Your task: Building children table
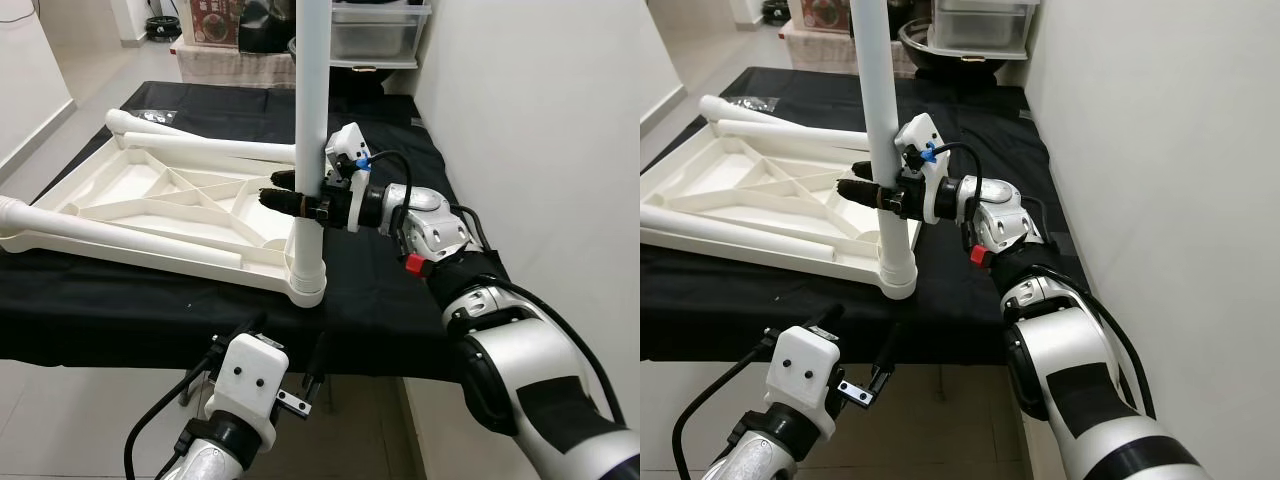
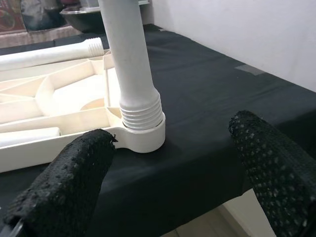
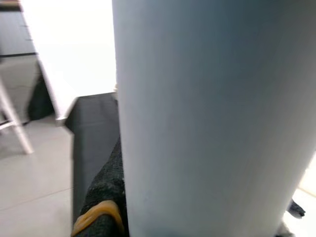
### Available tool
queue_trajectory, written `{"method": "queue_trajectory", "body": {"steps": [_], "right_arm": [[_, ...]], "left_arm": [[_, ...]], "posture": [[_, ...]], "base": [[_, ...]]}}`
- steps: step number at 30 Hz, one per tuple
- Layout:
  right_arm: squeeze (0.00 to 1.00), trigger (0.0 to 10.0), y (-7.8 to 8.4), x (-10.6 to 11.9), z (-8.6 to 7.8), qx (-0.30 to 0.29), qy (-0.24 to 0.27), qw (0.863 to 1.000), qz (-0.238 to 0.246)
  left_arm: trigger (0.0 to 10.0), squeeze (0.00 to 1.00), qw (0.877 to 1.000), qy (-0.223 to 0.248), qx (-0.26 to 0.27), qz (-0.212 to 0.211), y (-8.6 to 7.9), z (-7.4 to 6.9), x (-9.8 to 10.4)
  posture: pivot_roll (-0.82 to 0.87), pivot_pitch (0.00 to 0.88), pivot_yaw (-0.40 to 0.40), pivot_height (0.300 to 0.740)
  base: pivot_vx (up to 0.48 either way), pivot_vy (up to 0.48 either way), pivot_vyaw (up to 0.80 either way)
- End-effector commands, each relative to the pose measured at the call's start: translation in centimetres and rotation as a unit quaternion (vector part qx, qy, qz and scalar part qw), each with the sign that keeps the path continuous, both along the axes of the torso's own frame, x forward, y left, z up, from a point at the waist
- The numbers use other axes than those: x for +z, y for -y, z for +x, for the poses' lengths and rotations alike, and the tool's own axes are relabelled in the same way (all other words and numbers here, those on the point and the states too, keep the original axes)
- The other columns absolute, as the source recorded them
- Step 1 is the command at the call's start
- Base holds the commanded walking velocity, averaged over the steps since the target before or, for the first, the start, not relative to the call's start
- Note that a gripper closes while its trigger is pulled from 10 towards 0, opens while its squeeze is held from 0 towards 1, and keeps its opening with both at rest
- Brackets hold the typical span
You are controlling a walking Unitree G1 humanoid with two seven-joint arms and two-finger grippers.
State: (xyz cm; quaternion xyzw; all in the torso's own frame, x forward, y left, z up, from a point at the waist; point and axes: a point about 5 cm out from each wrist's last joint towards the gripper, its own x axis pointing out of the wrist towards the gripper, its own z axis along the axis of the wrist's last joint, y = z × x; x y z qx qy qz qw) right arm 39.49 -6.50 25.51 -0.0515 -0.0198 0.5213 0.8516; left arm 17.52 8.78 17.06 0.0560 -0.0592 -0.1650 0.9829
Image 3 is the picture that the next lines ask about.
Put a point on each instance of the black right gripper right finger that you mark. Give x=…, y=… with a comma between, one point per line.
x=295, y=209

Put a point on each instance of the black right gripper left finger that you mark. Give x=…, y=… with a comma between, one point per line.
x=108, y=185

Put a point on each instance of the white plastic table leg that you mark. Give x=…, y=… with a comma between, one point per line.
x=209, y=111

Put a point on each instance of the yellow rubber band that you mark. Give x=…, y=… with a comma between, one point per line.
x=98, y=207

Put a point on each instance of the black tablecloth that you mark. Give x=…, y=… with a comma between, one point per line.
x=93, y=128

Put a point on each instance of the dark cabinet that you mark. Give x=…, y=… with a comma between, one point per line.
x=14, y=32

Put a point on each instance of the white stool frame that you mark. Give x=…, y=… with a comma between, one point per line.
x=19, y=128

